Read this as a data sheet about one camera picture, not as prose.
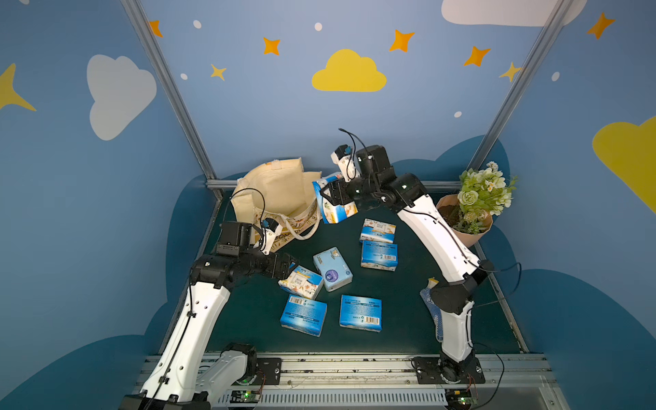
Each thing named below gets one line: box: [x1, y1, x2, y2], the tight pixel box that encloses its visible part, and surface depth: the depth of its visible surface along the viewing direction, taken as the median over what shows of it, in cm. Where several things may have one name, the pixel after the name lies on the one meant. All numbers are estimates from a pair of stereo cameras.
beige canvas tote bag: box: [230, 157, 323, 252], surface depth 96 cm
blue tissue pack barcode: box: [360, 240, 399, 272], surface depth 95 cm
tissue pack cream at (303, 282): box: [277, 265, 325, 300], surface depth 88 cm
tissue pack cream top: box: [359, 217, 397, 244], surface depth 102 cm
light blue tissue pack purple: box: [312, 246, 354, 293], surface depth 93 cm
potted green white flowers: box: [437, 161, 519, 248], surface depth 86 cm
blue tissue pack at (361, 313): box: [339, 293, 383, 334], surface depth 81 cm
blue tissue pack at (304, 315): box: [280, 294, 328, 338], surface depth 81 cm
